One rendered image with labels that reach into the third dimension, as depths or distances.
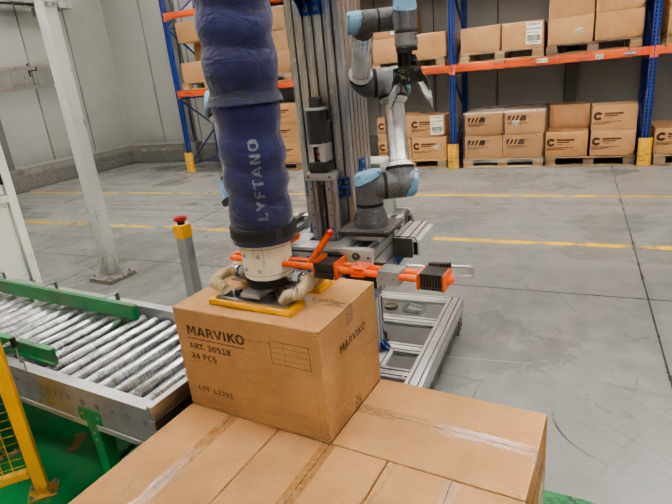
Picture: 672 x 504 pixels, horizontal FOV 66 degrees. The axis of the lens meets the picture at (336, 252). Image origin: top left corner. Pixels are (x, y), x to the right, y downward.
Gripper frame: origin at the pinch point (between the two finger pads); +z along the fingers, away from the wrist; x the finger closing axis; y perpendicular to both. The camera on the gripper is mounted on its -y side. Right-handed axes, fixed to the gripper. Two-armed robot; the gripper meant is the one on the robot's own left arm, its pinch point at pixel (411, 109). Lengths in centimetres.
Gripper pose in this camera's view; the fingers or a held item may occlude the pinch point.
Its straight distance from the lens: 187.1
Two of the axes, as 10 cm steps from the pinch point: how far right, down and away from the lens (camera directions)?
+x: 9.1, 0.5, -4.1
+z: 0.9, 9.4, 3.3
